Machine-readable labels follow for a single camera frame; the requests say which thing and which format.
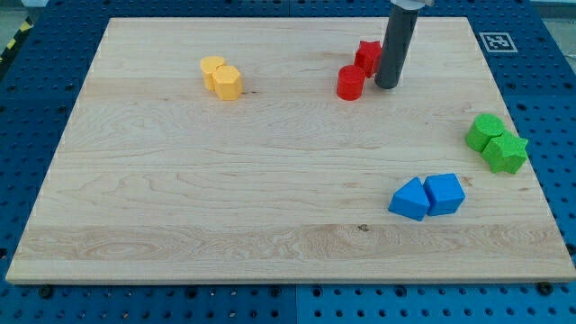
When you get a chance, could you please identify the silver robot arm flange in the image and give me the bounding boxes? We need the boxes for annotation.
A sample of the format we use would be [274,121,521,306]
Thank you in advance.
[391,0,436,11]

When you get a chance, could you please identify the light wooden board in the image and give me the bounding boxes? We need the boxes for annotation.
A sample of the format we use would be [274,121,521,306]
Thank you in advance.
[6,17,575,285]

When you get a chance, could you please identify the yellow hexagon block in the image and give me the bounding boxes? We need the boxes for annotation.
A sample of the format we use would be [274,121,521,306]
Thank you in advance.
[212,66,243,101]

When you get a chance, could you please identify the red cylinder block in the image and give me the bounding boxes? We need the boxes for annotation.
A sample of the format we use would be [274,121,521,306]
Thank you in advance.
[337,65,365,101]

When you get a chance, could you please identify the yellow cylinder block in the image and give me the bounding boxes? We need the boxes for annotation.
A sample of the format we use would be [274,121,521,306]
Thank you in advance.
[200,56,226,92]

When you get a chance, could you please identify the blue triangle block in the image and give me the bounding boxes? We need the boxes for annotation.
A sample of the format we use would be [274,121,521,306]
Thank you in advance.
[388,177,430,221]

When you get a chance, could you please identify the red star block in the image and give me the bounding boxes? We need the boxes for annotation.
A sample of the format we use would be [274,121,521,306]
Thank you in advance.
[354,40,382,77]

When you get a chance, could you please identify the blue cube block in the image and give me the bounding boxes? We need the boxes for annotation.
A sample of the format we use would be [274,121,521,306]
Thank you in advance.
[423,173,465,216]

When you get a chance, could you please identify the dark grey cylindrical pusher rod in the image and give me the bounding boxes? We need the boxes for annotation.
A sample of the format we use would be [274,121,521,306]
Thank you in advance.
[374,4,420,89]

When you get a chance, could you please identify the green cylinder block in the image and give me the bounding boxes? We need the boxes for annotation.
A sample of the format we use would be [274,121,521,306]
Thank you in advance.
[464,113,505,152]

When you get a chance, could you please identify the green star block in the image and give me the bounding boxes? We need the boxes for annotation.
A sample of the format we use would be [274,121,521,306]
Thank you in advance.
[481,130,528,174]

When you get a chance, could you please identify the white fiducial marker tag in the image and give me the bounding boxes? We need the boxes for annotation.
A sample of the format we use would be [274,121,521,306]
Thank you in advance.
[479,31,518,53]

